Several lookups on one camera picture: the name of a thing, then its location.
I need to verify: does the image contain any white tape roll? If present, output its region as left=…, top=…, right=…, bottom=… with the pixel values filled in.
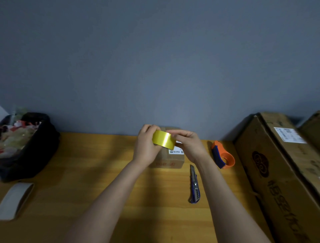
left=0, top=182, right=35, bottom=221

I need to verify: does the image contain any person's left forearm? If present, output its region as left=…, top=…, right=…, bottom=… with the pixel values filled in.
left=64, top=159, right=150, bottom=243

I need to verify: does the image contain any person's left hand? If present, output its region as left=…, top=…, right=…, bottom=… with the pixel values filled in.
left=132, top=124, right=163, bottom=166

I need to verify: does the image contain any black trash bag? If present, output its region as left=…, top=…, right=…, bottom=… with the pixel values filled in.
left=0, top=112, right=60, bottom=183

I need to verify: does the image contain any blue utility knife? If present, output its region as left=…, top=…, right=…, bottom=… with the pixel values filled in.
left=189, top=164, right=201, bottom=204

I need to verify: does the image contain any large printed cardboard box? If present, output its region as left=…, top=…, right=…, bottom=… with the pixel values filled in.
left=234, top=112, right=320, bottom=243

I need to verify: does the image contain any person's right hand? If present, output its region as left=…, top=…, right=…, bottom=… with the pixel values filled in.
left=166, top=129, right=211, bottom=165

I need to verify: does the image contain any orange blue tape dispenser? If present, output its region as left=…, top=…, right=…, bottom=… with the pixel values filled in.
left=211, top=140, right=236, bottom=169

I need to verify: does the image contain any yellow tape roll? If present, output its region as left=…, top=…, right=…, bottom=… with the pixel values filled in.
left=152, top=130, right=177, bottom=151

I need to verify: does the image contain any small cardboard box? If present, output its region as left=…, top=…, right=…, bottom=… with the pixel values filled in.
left=148, top=127, right=185, bottom=169

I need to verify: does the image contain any person's right forearm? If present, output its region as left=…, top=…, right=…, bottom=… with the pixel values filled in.
left=195, top=157, right=272, bottom=243

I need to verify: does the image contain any crumpled tape waste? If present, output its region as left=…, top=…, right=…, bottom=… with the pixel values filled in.
left=0, top=106, right=42, bottom=159

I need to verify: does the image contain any plain cardboard box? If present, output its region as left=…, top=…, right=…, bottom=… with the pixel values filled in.
left=299, top=111, right=320, bottom=153

